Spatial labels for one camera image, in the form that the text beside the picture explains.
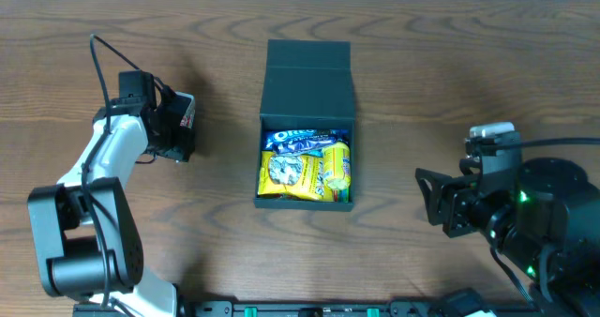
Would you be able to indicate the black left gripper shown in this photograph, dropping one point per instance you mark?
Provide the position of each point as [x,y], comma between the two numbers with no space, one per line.
[177,149]

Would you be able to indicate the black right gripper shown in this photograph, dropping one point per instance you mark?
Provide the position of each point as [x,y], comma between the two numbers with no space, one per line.
[452,206]

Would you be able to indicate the red green KitKat bar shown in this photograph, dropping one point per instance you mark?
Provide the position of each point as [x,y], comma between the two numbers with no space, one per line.
[188,118]

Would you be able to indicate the Haribo worms candy bag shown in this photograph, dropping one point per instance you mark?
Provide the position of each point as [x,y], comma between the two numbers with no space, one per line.
[335,196]

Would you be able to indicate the yellow plastic jar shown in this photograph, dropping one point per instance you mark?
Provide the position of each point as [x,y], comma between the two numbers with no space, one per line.
[337,166]

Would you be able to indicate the yellow Hacks candy bag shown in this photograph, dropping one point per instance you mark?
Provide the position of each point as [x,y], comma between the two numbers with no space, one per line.
[298,176]

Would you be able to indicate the black box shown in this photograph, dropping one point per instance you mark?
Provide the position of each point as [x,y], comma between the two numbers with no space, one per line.
[308,84]

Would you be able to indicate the blue Dairy Milk bar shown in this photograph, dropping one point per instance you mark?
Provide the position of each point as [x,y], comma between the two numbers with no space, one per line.
[300,146]

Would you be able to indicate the blue Oreo cookie pack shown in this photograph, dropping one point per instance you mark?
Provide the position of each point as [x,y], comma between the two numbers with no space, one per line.
[274,137]

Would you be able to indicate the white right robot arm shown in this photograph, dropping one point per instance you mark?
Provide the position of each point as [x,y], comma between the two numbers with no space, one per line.
[542,214]

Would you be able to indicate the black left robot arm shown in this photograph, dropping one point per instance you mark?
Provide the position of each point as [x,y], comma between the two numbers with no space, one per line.
[87,245]

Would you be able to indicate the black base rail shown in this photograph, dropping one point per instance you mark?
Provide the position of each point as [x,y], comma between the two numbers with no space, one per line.
[466,303]

